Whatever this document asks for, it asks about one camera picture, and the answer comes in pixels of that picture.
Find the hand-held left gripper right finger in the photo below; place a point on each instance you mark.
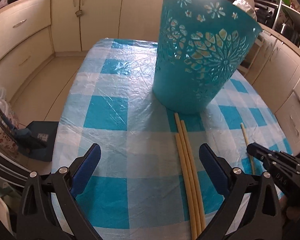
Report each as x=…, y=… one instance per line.
x=213, y=170

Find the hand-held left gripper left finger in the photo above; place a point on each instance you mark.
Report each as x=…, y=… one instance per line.
x=86, y=170

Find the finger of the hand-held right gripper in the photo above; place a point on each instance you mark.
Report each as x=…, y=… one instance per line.
x=255, y=148
x=282, y=177

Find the wooden chopstick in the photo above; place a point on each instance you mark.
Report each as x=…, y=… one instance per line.
x=245, y=135
x=181, y=160
x=190, y=150
x=183, y=150

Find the teal perforated plastic basket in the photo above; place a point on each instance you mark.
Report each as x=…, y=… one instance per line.
x=190, y=80

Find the person's right hand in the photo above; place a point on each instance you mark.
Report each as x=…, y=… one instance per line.
x=293, y=211

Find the blue white checkered tablecloth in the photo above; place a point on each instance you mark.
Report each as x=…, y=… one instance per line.
x=110, y=120

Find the dark blue box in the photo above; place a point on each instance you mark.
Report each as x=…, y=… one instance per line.
x=43, y=130

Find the blue mop with orange tip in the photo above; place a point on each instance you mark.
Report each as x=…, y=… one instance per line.
x=22, y=133

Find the cream base cabinets with drawers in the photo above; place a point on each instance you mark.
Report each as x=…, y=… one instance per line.
x=277, y=62

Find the plastic bag of vegetables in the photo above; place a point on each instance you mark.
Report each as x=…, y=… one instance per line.
x=247, y=7

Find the black countertop appliance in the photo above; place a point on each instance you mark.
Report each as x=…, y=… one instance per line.
x=265, y=7

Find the cream base cabinets under sink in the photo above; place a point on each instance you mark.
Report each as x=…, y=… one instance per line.
x=102, y=17

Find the metal cabinet lock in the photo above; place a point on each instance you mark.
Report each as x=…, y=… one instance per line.
x=79, y=13

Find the grey sliding door frame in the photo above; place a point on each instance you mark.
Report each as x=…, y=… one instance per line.
x=7, y=165

